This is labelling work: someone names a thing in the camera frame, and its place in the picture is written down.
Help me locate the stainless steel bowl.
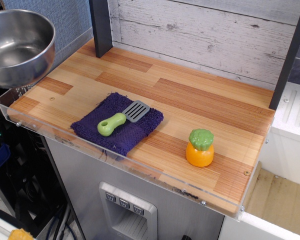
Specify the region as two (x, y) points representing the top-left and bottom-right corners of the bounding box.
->
(0, 9), (56, 89)

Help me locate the purple towel cloth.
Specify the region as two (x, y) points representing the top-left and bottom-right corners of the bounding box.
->
(71, 92), (164, 156)

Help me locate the orange toy carrot green top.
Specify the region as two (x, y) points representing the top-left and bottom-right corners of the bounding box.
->
(185, 129), (214, 168)

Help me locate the silver toy fridge cabinet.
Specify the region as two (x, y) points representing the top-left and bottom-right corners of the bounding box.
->
(47, 139), (224, 240)

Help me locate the grey water dispenser panel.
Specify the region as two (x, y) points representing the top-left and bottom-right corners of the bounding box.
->
(99, 181), (158, 240)

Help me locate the blue fabric panel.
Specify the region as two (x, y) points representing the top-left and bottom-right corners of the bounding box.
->
(3, 0), (93, 68)

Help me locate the clear acrylic table guard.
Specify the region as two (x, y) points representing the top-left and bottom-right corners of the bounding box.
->
(0, 78), (274, 218)

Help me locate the white toy sink unit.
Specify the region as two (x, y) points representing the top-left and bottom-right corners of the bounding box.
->
(219, 83), (300, 240)

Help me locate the yellow object bottom left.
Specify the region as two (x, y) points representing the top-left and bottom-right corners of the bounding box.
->
(8, 229), (34, 240)

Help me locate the green handled grey toy spatula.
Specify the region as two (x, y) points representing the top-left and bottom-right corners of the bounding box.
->
(97, 100), (150, 137)

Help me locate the dark grey left post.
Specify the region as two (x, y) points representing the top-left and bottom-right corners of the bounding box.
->
(89, 0), (113, 58)

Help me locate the dark grey post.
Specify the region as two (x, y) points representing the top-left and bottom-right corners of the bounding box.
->
(269, 16), (300, 110)
(89, 0), (113, 58)

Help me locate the dark grey right post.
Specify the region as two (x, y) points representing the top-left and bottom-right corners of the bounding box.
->
(269, 16), (300, 110)

